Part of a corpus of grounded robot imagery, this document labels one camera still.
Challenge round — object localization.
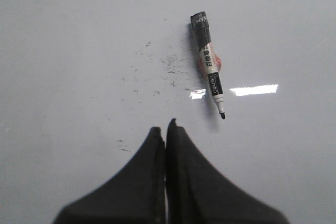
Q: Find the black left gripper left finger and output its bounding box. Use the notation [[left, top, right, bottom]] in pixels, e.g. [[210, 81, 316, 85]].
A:
[[54, 127, 166, 223]]

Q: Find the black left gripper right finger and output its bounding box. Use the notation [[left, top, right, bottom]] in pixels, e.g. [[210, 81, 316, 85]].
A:
[[166, 119, 289, 223]]

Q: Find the black white whiteboard marker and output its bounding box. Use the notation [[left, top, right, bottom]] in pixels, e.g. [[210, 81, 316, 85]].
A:
[[190, 12, 225, 120]]

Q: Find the white whiteboard with aluminium frame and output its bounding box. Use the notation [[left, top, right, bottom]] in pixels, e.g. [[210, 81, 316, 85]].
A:
[[1, 0, 335, 223]]

